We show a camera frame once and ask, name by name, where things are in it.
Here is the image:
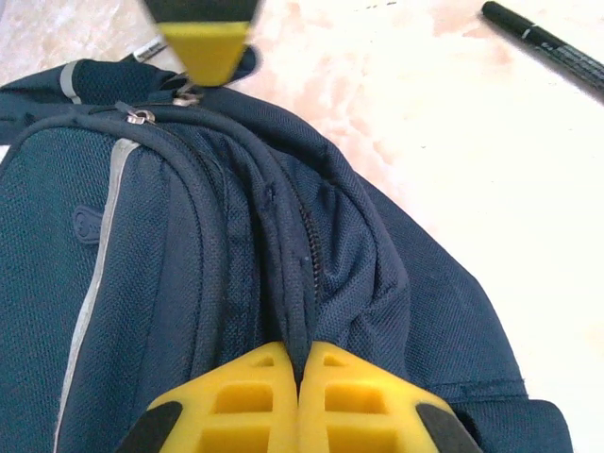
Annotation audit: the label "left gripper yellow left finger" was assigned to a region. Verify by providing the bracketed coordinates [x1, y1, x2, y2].
[115, 342, 299, 453]

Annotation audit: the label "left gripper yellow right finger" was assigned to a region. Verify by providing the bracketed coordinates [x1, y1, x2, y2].
[299, 342, 482, 453]

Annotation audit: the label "black marker with white label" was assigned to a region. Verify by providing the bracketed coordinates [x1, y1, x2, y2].
[120, 37, 166, 63]

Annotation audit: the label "navy blue backpack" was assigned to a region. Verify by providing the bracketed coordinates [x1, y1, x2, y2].
[0, 44, 575, 453]

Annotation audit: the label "all black marker pen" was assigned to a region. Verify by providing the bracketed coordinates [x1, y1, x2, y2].
[480, 0, 604, 108]

